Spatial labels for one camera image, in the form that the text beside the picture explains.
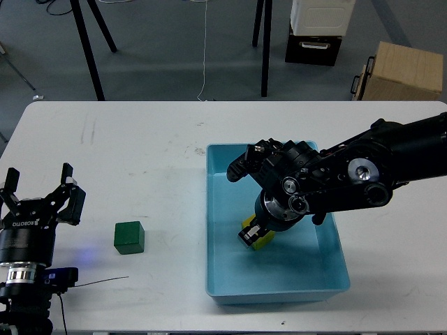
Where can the green wooden block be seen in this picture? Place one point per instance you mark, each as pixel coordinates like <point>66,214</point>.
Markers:
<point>129,237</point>

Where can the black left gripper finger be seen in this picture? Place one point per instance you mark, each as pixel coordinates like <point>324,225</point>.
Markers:
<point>68,199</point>
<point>8,188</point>

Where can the black drawer cabinet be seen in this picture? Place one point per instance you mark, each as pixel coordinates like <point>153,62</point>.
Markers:
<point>312,50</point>

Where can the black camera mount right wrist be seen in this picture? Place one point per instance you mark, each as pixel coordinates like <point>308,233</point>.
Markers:
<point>251,160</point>

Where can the black right stand legs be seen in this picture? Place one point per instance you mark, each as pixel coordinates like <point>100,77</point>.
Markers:
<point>263,15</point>

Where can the yellow wooden block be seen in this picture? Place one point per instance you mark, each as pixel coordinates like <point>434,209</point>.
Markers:
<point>261,241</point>

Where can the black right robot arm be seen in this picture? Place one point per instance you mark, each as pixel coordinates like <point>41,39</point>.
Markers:
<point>361,172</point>

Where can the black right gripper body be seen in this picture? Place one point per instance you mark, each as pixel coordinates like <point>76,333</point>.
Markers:
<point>271,215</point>

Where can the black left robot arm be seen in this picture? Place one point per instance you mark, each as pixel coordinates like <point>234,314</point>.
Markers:
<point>27,298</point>

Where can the white appliance box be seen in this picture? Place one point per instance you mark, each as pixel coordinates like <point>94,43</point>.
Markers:
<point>321,18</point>

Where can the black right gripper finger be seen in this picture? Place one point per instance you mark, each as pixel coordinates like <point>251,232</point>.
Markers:
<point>249,236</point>

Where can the blue black wrist camera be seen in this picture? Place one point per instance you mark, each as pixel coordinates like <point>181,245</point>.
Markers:
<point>65,277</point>

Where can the light blue plastic box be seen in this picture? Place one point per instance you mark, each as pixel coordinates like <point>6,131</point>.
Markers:
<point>303,264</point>

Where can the thin black cable tie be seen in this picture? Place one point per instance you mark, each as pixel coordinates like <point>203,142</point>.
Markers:
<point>101,281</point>

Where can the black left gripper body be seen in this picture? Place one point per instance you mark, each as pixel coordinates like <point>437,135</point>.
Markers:
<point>28,233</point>

